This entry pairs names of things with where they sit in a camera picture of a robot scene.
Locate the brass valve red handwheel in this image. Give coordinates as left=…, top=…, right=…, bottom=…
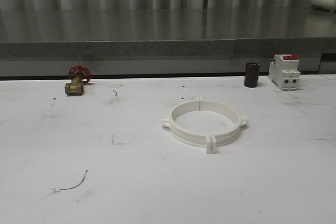
left=65, top=65, right=92, bottom=95

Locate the white circuit breaker red switch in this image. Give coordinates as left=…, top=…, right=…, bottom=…
left=268, top=54, right=301, bottom=91

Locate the grey stone counter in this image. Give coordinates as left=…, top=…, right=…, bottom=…
left=1, top=7, right=335, bottom=79

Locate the dark brown cylindrical coupling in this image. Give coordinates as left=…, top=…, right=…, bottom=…
left=244, top=62, right=260, bottom=88

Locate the white half pipe clamp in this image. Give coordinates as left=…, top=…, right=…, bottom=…
left=198, top=98, right=247, bottom=154
left=162, top=97, right=217, bottom=154

